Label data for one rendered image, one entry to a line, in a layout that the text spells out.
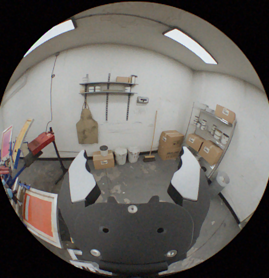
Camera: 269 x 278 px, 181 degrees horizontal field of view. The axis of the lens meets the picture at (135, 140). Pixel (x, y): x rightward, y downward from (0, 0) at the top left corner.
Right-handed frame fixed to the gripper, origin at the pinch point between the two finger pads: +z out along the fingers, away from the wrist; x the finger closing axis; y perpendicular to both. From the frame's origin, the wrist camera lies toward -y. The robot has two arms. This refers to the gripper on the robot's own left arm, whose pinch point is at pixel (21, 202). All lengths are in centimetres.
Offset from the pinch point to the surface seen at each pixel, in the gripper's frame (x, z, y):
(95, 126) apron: 96, 4, -195
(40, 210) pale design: 35.9, 5.2, -6.0
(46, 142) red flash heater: 9, -6, -117
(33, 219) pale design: 23.1, 5.2, 9.8
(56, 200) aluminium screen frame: 60, 2, -22
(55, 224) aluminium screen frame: 59, 2, 3
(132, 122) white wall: 186, -2, -200
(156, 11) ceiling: 147, -199, -58
